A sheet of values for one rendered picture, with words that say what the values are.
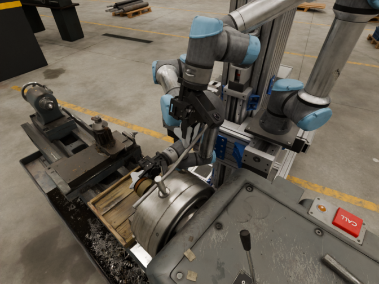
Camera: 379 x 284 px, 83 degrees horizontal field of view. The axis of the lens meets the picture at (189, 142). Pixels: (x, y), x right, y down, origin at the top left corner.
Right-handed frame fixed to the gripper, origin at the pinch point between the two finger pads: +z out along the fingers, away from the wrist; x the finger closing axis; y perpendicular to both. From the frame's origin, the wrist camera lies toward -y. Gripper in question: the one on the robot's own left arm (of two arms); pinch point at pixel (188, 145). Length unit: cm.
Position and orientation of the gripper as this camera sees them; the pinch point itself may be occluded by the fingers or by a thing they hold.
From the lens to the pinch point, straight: 67.4
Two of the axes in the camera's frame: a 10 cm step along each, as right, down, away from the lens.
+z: -1.8, 8.4, 5.1
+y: -7.5, -4.6, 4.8
